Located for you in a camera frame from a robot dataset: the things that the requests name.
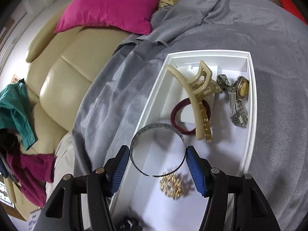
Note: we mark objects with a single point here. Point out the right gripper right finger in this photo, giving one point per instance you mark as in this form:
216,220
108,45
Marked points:
251,210

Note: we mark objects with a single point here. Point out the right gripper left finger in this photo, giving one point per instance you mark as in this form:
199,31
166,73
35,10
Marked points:
63,209

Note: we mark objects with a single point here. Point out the gold rhinestone brooch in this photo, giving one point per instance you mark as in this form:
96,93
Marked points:
171,186

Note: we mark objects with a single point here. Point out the grey glitter bangle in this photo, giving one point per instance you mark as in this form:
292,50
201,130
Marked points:
148,128

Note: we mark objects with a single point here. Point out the beige hair claw clip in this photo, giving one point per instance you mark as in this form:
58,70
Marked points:
197,88

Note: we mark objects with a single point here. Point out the white jewelry box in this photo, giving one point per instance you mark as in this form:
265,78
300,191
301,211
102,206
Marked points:
159,151

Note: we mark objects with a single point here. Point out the magenta garment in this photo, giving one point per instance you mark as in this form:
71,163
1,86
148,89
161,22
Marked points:
33,171

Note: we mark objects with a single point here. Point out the teal shirt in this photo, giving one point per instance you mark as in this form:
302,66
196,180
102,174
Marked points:
16,110

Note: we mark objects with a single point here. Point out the grey blanket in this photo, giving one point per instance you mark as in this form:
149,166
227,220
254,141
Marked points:
277,41

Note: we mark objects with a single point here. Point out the magenta pillow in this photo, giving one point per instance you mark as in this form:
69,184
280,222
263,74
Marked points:
129,15

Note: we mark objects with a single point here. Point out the red pillow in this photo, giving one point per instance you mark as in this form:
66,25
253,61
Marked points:
289,6

